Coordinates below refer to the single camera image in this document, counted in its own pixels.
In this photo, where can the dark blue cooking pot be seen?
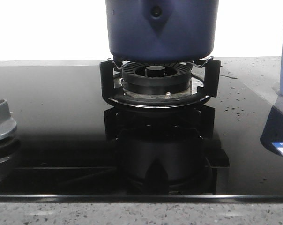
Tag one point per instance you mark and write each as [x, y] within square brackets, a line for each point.
[164, 31]

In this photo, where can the black pot support grate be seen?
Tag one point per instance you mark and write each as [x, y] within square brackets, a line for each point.
[203, 85]

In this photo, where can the black gas burner head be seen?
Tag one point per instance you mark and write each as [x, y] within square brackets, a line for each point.
[144, 78]

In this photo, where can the black glass cooktop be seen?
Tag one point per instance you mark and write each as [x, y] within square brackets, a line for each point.
[71, 146]

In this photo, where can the silver stove control knob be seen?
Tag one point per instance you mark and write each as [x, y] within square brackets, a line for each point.
[8, 125]

